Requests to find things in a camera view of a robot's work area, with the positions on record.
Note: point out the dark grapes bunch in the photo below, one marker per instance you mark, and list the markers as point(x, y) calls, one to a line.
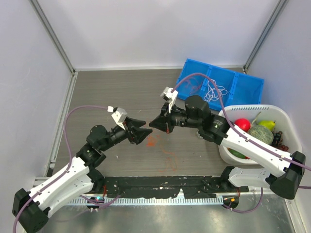
point(278, 141)

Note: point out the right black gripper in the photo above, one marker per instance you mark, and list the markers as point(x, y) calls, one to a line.
point(164, 122)

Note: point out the white plastic basket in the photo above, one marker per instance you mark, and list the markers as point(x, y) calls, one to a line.
point(261, 112)

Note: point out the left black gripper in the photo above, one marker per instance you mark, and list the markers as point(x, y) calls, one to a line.
point(138, 134)

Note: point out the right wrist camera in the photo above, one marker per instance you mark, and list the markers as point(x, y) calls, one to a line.
point(170, 96)

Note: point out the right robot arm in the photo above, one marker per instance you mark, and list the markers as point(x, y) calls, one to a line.
point(280, 171)

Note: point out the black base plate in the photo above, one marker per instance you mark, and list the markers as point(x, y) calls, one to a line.
point(164, 187)

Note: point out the green avocado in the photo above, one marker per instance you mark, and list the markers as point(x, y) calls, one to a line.
point(236, 154)

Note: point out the slotted cable duct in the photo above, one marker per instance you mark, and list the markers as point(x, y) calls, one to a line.
point(179, 200)

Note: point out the green pear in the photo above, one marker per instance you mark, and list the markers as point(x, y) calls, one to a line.
point(268, 124)

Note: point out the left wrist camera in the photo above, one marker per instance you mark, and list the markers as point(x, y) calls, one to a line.
point(119, 115)

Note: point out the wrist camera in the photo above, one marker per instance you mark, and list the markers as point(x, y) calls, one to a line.
point(119, 115)
point(170, 96)

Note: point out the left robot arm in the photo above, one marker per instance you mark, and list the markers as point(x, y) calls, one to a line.
point(32, 209)

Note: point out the red apple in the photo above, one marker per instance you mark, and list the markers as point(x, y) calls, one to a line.
point(243, 124)

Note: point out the cantaloupe melon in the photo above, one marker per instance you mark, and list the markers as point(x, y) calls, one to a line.
point(261, 133)

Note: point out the blue three-compartment bin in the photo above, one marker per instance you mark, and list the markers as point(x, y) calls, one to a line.
point(235, 88)

